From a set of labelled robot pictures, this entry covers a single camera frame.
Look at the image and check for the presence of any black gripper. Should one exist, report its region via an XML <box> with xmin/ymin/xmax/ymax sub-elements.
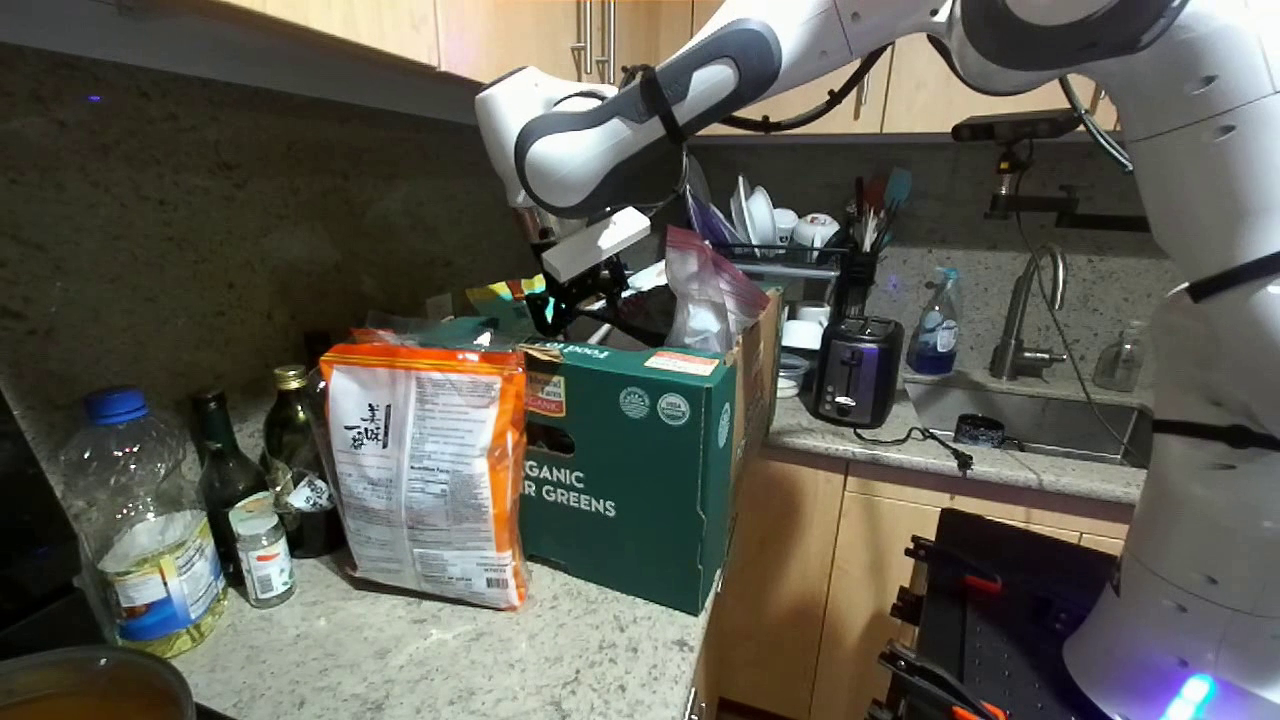
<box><xmin>537</xmin><ymin>252</ymin><xmax>637</xmax><ymax>342</ymax></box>

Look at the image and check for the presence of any green brown cardboard produce box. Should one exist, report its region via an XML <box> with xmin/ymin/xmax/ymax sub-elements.
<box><xmin>396</xmin><ymin>284</ymin><xmax>793</xmax><ymax>618</ymax></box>

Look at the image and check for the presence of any teal organic snack bag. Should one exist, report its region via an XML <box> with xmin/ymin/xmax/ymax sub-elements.
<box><xmin>461</xmin><ymin>278</ymin><xmax>552</xmax><ymax>326</ymax></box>

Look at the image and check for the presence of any clear zip bag pink seal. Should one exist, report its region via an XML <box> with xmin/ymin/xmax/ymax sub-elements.
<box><xmin>656</xmin><ymin>224</ymin><xmax>774</xmax><ymax>362</ymax></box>

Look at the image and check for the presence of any white plate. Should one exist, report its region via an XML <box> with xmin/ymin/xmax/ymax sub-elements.
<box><xmin>729</xmin><ymin>173</ymin><xmax>778</xmax><ymax>252</ymax></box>

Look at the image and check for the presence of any dish drying rack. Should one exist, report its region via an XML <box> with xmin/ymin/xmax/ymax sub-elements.
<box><xmin>691</xmin><ymin>224</ymin><xmax>857</xmax><ymax>294</ymax></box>

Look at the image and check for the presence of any white plastic container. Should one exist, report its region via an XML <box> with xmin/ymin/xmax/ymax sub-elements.
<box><xmin>774</xmin><ymin>307</ymin><xmax>830</xmax><ymax>366</ymax></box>

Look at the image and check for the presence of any orange white noodle bag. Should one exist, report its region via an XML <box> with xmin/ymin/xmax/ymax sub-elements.
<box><xmin>317</xmin><ymin>328</ymin><xmax>537</xmax><ymax>618</ymax></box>

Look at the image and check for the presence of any white bowl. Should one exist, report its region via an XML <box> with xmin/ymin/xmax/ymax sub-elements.
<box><xmin>793</xmin><ymin>210</ymin><xmax>843</xmax><ymax>255</ymax></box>

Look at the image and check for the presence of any black utensil holder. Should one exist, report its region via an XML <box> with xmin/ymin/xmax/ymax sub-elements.
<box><xmin>830</xmin><ymin>244</ymin><xmax>885</xmax><ymax>333</ymax></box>

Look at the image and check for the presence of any black silver toaster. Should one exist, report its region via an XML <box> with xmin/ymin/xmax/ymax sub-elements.
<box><xmin>802</xmin><ymin>311</ymin><xmax>909</xmax><ymax>432</ymax></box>

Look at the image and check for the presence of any olive oil bottle gold cap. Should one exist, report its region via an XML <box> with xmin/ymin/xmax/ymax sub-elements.
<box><xmin>258</xmin><ymin>362</ymin><xmax>344</xmax><ymax>560</ymax></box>

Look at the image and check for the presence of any teal spatula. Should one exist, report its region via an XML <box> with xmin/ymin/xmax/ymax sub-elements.
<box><xmin>880</xmin><ymin>163</ymin><xmax>918</xmax><ymax>216</ymax></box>

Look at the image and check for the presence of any blue spray bottle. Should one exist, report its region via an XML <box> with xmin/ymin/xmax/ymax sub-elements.
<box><xmin>903</xmin><ymin>264</ymin><xmax>965</xmax><ymax>386</ymax></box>

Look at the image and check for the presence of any wooden lower cabinet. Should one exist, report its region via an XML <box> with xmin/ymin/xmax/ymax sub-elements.
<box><xmin>695</xmin><ymin>444</ymin><xmax>1135</xmax><ymax>720</ymax></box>

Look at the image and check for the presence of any dark glass bottle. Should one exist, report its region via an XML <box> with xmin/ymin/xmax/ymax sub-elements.
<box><xmin>187</xmin><ymin>386</ymin><xmax>265</xmax><ymax>594</ymax></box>

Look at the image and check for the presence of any small jar white label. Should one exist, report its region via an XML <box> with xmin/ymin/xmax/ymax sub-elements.
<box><xmin>225</xmin><ymin>489</ymin><xmax>298</xmax><ymax>614</ymax></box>

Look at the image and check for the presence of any black sponge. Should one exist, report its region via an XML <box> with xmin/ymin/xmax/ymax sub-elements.
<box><xmin>950</xmin><ymin>411</ymin><xmax>1013</xmax><ymax>453</ymax></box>

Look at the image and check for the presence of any steel kitchen faucet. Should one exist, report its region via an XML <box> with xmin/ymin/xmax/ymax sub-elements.
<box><xmin>989</xmin><ymin>244</ymin><xmax>1071</xmax><ymax>389</ymax></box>

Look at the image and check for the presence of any steel kitchen sink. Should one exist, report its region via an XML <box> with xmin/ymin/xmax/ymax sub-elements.
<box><xmin>915</xmin><ymin>375</ymin><xmax>1156</xmax><ymax>474</ymax></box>

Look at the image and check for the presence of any black orange bar clamp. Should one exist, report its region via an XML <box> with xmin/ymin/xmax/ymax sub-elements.
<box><xmin>877</xmin><ymin>645</ymin><xmax>1017</xmax><ymax>720</ymax></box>
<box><xmin>899</xmin><ymin>531</ymin><xmax>1013</xmax><ymax>606</ymax></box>

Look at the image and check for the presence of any clear jug blue cap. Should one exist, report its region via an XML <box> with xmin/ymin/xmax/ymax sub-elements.
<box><xmin>54</xmin><ymin>386</ymin><xmax>230</xmax><ymax>661</ymax></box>

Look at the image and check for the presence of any clear soap dispenser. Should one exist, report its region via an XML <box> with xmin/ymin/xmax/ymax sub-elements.
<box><xmin>1090</xmin><ymin>317</ymin><xmax>1150</xmax><ymax>398</ymax></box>

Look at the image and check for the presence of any dark pot orange soup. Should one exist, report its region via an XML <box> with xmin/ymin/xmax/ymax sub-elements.
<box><xmin>0</xmin><ymin>645</ymin><xmax>201</xmax><ymax>720</ymax></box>

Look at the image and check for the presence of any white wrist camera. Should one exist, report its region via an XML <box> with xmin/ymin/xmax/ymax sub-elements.
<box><xmin>537</xmin><ymin>203</ymin><xmax>658</xmax><ymax>288</ymax></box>

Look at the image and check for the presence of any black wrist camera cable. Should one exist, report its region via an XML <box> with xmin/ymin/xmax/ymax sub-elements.
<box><xmin>625</xmin><ymin>43</ymin><xmax>896</xmax><ymax>154</ymax></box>

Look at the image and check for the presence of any black toaster power cable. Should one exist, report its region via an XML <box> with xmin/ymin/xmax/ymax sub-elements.
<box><xmin>851</xmin><ymin>416</ymin><xmax>976</xmax><ymax>476</ymax></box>

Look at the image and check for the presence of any black stereo camera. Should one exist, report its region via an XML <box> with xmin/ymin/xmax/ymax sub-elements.
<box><xmin>947</xmin><ymin>109</ymin><xmax>1089</xmax><ymax>150</ymax></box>

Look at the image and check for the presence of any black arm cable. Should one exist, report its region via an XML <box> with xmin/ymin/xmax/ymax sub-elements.
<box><xmin>1057</xmin><ymin>71</ymin><xmax>1135</xmax><ymax>175</ymax></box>

